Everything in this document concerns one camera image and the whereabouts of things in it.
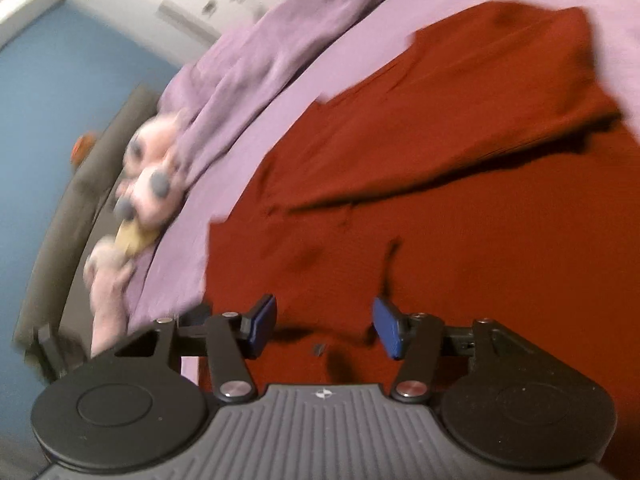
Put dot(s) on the grey upholstered headboard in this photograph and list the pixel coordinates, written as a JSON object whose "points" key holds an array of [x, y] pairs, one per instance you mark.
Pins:
{"points": [[53, 328]]}

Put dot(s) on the crumpled purple duvet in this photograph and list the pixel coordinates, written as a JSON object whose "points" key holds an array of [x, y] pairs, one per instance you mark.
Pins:
{"points": [[222, 92]]}

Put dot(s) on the dark red knit cardigan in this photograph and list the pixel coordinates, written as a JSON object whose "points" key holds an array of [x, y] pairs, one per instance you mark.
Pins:
{"points": [[483, 172]]}

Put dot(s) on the orange plush toy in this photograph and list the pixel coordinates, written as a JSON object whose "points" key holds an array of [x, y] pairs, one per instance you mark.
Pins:
{"points": [[82, 147]]}

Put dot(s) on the white plush toy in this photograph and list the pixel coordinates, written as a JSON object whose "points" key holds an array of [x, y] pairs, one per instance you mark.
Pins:
{"points": [[107, 272]]}

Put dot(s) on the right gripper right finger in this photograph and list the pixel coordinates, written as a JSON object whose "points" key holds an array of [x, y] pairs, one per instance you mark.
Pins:
{"points": [[432, 356]]}

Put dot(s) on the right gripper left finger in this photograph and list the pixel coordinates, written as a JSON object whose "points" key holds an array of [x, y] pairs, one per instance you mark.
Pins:
{"points": [[226, 340]]}

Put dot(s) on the purple bed sheet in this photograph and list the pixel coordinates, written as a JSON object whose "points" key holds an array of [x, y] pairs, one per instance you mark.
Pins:
{"points": [[175, 276]]}

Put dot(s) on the pink plush toy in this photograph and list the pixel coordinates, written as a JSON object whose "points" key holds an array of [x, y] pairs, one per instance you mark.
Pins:
{"points": [[154, 184]]}

